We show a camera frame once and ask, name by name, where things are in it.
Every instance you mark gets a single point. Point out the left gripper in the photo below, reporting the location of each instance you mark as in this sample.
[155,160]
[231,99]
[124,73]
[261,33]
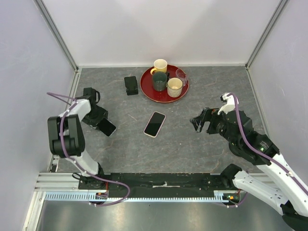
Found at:
[102,113]

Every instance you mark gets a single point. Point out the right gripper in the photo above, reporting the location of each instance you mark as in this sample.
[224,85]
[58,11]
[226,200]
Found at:
[207,114]

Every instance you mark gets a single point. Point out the black phone stand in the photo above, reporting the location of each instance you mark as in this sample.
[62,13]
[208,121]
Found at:
[131,85]

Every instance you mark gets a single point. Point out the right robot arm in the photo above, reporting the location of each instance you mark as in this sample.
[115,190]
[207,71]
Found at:
[288,199]

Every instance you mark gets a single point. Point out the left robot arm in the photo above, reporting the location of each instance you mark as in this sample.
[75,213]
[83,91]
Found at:
[66,138]

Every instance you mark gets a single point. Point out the white case smartphone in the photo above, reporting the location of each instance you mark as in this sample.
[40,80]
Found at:
[106,127]

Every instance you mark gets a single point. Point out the black round suction base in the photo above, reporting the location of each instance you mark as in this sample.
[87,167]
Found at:
[236,149]

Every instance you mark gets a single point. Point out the cream faceted cup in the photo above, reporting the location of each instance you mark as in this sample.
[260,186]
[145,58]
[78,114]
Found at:
[174,87]

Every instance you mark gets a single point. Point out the red round tray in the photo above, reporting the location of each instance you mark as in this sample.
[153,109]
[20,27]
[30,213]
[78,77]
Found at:
[159,97]

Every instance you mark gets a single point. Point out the pink case smartphone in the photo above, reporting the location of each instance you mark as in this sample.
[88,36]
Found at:
[154,124]

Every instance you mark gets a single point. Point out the clear drinking glass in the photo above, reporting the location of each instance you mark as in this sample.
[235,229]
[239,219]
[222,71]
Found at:
[180,74]

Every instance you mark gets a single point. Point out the dark green mug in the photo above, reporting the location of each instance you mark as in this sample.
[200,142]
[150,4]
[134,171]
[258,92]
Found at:
[159,81]

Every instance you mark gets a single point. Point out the yellow mug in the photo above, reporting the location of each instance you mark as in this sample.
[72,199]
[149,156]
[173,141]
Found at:
[160,65]

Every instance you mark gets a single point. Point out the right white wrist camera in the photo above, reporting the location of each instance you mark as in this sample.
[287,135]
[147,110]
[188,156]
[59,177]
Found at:
[230,101]

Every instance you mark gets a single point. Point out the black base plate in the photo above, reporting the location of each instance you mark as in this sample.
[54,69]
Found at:
[158,185]

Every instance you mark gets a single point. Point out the grey slotted cable duct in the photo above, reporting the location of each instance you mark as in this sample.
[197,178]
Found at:
[95,197]

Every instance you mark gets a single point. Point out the left aluminium frame post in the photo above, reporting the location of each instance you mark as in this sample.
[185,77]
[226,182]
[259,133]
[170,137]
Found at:
[56,33]

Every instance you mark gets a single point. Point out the aluminium frame post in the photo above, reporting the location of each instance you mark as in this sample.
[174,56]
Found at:
[56,33]
[266,32]

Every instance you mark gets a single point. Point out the right aluminium frame post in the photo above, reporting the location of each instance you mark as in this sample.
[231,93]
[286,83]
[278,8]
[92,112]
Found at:
[266,32]

